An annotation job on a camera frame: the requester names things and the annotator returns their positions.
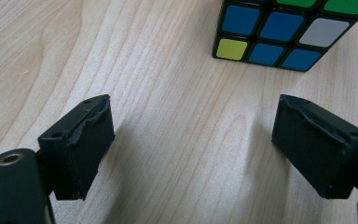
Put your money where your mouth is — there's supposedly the multicoloured puzzle cube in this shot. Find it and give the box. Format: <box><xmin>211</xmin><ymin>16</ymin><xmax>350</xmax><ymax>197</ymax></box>
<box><xmin>212</xmin><ymin>0</ymin><xmax>358</xmax><ymax>73</ymax></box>

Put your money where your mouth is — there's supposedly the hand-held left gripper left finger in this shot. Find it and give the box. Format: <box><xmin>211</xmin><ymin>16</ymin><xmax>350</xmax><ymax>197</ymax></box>
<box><xmin>36</xmin><ymin>93</ymin><xmax>117</xmax><ymax>201</ymax></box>

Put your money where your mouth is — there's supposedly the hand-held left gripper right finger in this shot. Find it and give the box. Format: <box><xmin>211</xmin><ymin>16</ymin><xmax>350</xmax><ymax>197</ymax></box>
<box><xmin>270</xmin><ymin>93</ymin><xmax>358</xmax><ymax>200</ymax></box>

